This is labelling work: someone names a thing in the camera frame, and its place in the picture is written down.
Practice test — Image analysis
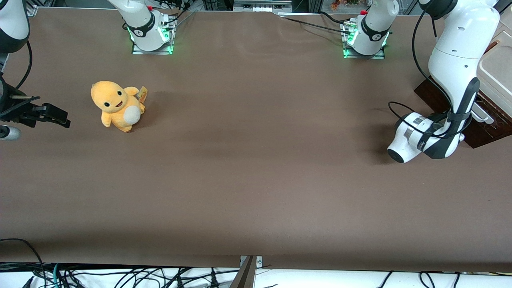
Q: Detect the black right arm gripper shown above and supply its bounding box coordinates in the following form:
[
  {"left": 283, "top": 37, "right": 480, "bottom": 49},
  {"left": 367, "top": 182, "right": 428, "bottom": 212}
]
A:
[{"left": 0, "top": 75, "right": 71, "bottom": 129}]

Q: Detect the white drawer handle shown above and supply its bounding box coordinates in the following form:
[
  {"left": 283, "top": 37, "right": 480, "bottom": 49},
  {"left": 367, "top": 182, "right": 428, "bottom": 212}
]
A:
[{"left": 471, "top": 102, "right": 495, "bottom": 124}]

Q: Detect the dark wooden drawer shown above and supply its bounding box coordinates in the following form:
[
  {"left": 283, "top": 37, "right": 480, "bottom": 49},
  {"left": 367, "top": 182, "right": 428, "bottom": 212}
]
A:
[{"left": 468, "top": 94, "right": 512, "bottom": 138}]

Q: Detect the yellow plush toy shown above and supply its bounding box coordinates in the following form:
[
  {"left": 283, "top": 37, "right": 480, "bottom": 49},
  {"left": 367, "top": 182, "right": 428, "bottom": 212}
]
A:
[{"left": 90, "top": 80, "right": 148, "bottom": 133}]

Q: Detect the dark wooden tray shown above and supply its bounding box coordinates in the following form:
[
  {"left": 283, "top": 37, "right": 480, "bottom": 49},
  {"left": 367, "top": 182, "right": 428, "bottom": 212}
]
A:
[{"left": 414, "top": 78, "right": 512, "bottom": 149}]

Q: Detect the white plastic container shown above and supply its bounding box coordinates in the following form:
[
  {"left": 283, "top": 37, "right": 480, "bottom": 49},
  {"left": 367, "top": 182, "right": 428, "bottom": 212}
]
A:
[{"left": 476, "top": 18, "right": 512, "bottom": 118}]

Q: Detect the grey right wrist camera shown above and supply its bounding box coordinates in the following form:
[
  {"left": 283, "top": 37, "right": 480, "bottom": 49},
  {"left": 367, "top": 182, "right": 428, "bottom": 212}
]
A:
[{"left": 0, "top": 126, "right": 21, "bottom": 141}]

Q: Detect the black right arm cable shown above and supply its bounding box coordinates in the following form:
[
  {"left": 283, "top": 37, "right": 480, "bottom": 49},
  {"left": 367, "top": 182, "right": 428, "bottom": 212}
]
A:
[{"left": 15, "top": 40, "right": 33, "bottom": 90}]

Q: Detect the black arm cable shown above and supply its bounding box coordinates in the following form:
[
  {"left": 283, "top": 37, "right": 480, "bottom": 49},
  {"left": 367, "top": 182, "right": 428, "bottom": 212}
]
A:
[
  {"left": 388, "top": 6, "right": 474, "bottom": 140},
  {"left": 15, "top": 40, "right": 33, "bottom": 90}
]

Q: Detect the black looped cable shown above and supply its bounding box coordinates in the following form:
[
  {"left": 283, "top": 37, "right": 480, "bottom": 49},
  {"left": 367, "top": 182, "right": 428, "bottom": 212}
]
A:
[{"left": 0, "top": 238, "right": 48, "bottom": 288}]

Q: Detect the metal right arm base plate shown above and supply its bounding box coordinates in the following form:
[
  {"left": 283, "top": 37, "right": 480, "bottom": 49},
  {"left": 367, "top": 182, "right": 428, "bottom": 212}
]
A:
[{"left": 131, "top": 16, "right": 175, "bottom": 55}]

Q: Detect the silver metal frame equipment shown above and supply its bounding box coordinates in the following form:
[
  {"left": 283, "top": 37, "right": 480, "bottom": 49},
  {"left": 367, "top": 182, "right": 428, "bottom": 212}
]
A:
[{"left": 234, "top": 0, "right": 293, "bottom": 12}]

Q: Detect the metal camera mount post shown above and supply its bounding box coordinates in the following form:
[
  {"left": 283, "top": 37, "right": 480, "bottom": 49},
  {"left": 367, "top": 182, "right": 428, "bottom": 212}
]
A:
[{"left": 230, "top": 255, "right": 263, "bottom": 288}]

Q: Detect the long black table cable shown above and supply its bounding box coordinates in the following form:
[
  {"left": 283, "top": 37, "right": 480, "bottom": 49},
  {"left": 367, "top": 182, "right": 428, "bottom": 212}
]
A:
[{"left": 278, "top": 16, "right": 352, "bottom": 34}]

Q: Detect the short black table cable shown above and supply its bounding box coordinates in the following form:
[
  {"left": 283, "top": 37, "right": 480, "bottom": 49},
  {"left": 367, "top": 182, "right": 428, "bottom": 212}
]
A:
[{"left": 318, "top": 11, "right": 348, "bottom": 25}]

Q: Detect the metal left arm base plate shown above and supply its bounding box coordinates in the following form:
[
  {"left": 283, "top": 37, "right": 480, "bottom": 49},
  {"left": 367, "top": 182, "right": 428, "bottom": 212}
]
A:
[{"left": 342, "top": 20, "right": 386, "bottom": 60}]

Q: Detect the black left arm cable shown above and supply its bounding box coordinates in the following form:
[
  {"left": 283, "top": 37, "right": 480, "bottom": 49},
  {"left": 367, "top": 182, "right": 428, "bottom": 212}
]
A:
[{"left": 388, "top": 6, "right": 474, "bottom": 140}]

